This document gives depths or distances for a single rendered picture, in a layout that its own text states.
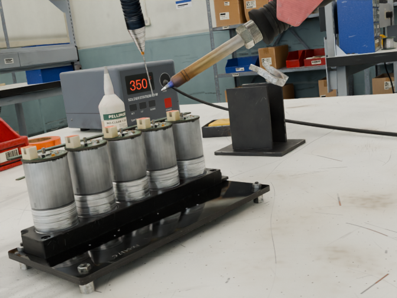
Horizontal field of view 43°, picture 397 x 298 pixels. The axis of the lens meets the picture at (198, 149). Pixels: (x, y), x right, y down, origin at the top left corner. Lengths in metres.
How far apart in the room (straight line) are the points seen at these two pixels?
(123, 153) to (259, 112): 0.21
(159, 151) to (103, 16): 6.00
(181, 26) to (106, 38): 1.07
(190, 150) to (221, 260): 0.11
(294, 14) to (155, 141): 0.12
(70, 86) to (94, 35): 5.61
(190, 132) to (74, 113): 0.49
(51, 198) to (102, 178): 0.03
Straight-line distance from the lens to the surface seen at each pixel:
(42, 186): 0.29
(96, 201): 0.30
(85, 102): 0.80
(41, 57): 3.36
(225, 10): 4.87
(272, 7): 0.33
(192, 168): 0.36
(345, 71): 2.27
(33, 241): 0.29
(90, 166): 0.30
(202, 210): 0.32
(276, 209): 0.34
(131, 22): 0.30
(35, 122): 6.10
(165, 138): 0.34
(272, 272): 0.26
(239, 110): 0.51
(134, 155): 0.32
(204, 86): 5.57
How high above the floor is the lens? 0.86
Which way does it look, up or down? 11 degrees down
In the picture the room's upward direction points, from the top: 7 degrees counter-clockwise
